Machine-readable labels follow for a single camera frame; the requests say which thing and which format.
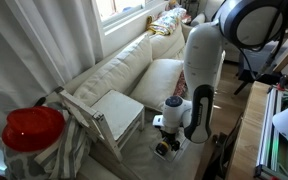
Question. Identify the wooden side table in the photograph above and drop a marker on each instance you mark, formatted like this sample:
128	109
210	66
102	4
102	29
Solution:
244	155

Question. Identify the dark coffee table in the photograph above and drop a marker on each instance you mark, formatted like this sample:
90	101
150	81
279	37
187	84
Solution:
251	62

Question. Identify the aluminium frame rack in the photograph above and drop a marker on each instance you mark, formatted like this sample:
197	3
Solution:
272	158

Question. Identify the red patterned fringed blanket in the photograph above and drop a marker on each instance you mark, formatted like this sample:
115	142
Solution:
181	86

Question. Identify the floral patterned cloth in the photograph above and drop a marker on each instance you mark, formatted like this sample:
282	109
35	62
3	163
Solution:
167	22

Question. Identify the clear acrylic box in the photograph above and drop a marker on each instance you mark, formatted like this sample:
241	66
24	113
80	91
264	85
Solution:
170	155

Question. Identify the small white wooden chair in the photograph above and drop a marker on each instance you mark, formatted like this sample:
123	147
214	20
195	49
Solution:
112	119

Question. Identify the white curtain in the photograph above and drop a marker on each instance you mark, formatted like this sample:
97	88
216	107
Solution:
43	44

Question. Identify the grey patterned cushion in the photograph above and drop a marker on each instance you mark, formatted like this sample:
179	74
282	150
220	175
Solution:
22	165

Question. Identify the black torch with yellow ring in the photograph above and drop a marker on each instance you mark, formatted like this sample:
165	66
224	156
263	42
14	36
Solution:
162	148

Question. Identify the cream throw pillow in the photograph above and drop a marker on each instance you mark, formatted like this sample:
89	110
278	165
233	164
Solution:
158	83

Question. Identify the white window frame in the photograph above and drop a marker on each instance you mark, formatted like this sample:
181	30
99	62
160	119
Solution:
120	21

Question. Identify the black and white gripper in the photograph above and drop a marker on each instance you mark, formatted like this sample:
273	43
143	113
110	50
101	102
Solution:
170	138

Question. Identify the grey striped cloth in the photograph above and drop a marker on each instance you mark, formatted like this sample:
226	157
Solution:
63	159

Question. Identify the cream sofa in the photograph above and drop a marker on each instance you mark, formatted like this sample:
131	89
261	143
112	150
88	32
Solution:
126	69

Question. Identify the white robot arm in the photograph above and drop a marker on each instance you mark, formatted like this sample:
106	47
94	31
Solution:
247	24

